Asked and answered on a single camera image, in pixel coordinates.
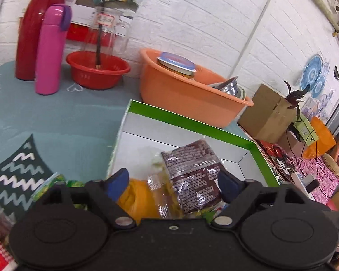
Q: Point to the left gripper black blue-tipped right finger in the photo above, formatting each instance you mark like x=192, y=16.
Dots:
x=240, y=197

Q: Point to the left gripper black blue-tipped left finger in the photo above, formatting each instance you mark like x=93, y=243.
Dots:
x=103, y=198

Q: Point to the orange snack bag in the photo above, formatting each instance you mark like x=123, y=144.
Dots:
x=138, y=201

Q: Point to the brown-label pasta snack bag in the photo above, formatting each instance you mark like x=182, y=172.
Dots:
x=184, y=184

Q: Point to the green small snack packet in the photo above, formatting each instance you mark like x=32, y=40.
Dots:
x=52, y=181

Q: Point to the green cardboard box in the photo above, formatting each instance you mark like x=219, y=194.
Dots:
x=146, y=131

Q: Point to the brown cardboard box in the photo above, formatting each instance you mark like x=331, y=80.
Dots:
x=269, y=117

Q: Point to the light green small box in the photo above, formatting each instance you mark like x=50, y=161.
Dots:
x=305, y=130

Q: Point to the orange plastic bag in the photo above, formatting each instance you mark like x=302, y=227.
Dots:
x=325, y=141

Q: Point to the orange plastic tub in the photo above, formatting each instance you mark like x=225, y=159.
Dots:
x=192, y=98

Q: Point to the steel bowl in tub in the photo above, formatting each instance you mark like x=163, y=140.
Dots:
x=230, y=87

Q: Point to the dark purple plant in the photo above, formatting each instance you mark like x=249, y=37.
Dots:
x=294, y=98

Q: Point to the red plastic basin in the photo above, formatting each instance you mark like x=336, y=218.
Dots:
x=86, y=73

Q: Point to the blue paper fan decorations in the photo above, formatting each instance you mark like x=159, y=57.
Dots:
x=314, y=75

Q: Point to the lidded jar in tub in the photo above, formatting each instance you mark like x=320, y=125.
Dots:
x=177, y=64

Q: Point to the clear glass pitcher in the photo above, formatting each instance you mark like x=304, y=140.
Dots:
x=100, y=40

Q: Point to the pink water bottle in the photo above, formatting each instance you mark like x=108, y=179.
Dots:
x=51, y=43

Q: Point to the red thermos jug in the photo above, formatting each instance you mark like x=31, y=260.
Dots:
x=29, y=33

